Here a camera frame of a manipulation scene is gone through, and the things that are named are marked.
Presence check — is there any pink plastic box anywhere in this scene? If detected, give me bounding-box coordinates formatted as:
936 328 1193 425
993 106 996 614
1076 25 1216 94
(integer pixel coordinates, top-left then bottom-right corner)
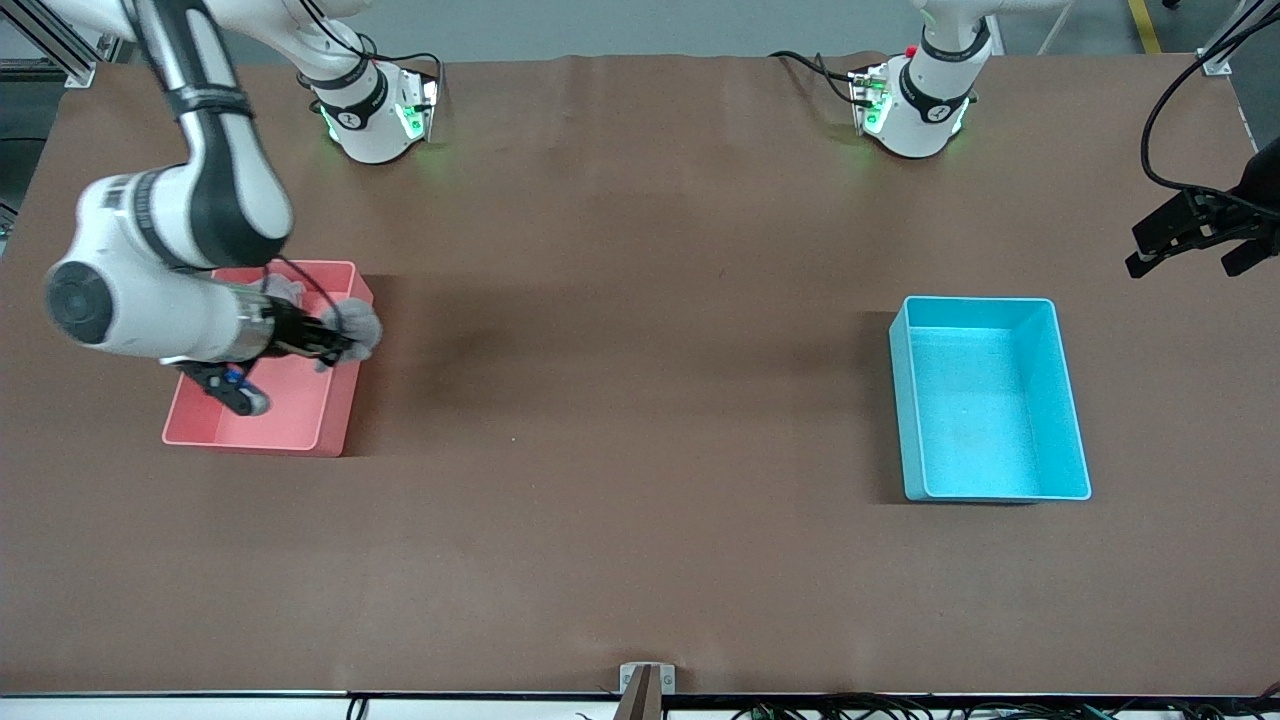
162 260 374 458

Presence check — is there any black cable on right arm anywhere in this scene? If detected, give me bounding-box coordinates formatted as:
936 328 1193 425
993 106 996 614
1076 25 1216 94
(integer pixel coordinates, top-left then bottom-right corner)
262 255 346 326

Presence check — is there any metal table edge bracket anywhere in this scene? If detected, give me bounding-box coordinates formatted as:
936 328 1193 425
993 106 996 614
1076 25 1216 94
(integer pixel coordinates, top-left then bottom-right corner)
619 662 677 695

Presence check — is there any brown table mat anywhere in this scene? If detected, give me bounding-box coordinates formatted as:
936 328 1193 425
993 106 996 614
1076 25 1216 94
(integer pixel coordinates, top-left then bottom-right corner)
0 52 1280 696

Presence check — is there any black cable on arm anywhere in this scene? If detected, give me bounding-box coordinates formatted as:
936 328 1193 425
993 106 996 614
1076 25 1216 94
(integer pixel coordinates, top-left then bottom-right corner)
262 255 346 326
1143 8 1280 216

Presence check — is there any blue plastic box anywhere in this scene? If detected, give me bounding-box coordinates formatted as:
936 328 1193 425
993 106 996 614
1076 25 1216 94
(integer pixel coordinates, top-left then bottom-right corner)
889 296 1092 502

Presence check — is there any aluminium frame profile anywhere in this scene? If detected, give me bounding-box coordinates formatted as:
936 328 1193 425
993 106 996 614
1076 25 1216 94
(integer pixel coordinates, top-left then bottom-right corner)
1200 0 1280 76
0 0 113 91

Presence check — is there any black base cable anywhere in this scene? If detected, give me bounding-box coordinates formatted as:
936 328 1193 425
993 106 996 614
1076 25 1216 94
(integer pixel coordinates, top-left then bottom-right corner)
375 50 444 96
768 50 863 106

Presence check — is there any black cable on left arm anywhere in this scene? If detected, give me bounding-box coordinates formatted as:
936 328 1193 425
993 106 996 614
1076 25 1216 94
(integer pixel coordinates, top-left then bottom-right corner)
1143 8 1280 216

